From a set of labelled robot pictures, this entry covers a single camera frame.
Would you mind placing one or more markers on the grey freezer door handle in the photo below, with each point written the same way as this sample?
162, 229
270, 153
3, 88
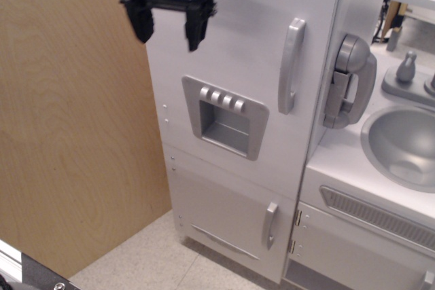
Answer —
267, 233

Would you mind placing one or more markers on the grey ice dispenser box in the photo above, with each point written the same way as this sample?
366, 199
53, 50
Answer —
225, 119

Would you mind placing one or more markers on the white oven door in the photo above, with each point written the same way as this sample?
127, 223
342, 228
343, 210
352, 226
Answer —
332, 253

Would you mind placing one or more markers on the grey fridge door handle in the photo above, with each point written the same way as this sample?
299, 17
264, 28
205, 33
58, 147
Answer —
287, 73

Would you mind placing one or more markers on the white lower freezer door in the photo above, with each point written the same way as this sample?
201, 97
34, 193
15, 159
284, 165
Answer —
226, 213

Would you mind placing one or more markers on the grey toy faucet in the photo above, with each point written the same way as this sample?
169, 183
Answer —
405, 81

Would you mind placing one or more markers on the grey toy telephone handset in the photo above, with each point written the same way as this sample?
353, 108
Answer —
352, 84

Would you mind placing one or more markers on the grey vent grille panel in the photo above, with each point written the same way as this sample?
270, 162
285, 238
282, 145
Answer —
382, 219

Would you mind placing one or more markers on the grey toy sink basin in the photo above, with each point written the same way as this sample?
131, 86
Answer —
399, 142

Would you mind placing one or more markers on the white toy kitchen cabinet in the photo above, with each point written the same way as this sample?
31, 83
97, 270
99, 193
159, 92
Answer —
335, 157

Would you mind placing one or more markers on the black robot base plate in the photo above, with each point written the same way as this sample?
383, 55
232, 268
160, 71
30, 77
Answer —
19, 271

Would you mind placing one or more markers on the white toy fridge door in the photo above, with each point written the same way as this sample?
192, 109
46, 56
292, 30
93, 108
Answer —
242, 53

